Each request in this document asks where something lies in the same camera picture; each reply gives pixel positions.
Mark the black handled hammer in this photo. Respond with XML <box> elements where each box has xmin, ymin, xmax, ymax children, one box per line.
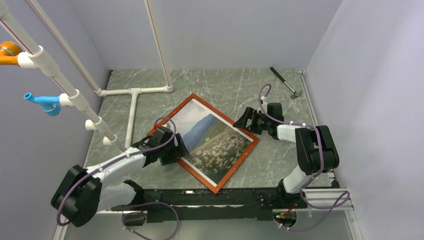
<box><xmin>269</xmin><ymin>66</ymin><xmax>302</xmax><ymax>99</ymax></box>

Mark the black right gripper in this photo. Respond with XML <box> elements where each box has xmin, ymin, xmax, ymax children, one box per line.
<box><xmin>232</xmin><ymin>108</ymin><xmax>271</xmax><ymax>136</ymax></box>

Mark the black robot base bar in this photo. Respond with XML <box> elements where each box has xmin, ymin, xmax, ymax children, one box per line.
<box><xmin>112</xmin><ymin>186</ymin><xmax>307</xmax><ymax>223</ymax></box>

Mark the white pvc pipe stand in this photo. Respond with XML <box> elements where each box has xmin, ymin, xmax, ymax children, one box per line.
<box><xmin>0</xmin><ymin>0</ymin><xmax>174</xmax><ymax>152</ymax></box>

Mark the orange faucet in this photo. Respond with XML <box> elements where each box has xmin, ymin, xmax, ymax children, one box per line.
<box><xmin>0</xmin><ymin>41</ymin><xmax>23</xmax><ymax>66</ymax></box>

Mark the blue faucet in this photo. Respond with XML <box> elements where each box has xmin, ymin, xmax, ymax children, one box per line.
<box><xmin>23</xmin><ymin>92</ymin><xmax>62</xmax><ymax>117</ymax></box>

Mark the landscape photo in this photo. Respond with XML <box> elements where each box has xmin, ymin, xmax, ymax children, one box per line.
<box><xmin>168</xmin><ymin>99</ymin><xmax>254</xmax><ymax>186</ymax></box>

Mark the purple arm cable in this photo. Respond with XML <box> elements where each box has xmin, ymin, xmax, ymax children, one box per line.
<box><xmin>56</xmin><ymin>116</ymin><xmax>180</xmax><ymax>240</ymax></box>
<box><xmin>257</xmin><ymin>83</ymin><xmax>351</xmax><ymax>233</ymax></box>

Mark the wooden picture frame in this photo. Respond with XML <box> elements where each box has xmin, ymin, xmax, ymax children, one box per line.
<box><xmin>146</xmin><ymin>93</ymin><xmax>261</xmax><ymax>195</ymax></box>

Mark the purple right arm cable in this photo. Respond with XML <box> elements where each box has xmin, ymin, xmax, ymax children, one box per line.
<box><xmin>257</xmin><ymin>83</ymin><xmax>351</xmax><ymax>233</ymax></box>

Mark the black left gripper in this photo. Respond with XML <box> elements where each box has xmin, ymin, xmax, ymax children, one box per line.
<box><xmin>159</xmin><ymin>133</ymin><xmax>190</xmax><ymax>166</ymax></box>

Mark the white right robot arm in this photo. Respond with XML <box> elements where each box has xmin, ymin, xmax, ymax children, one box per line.
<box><xmin>232</xmin><ymin>102</ymin><xmax>340</xmax><ymax>208</ymax></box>

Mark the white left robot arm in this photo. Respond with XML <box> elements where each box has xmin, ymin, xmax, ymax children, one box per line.
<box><xmin>50</xmin><ymin>126</ymin><xmax>189</xmax><ymax>227</ymax></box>

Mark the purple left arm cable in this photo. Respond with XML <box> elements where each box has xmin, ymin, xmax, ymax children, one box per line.
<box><xmin>56</xmin><ymin>116</ymin><xmax>180</xmax><ymax>240</ymax></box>

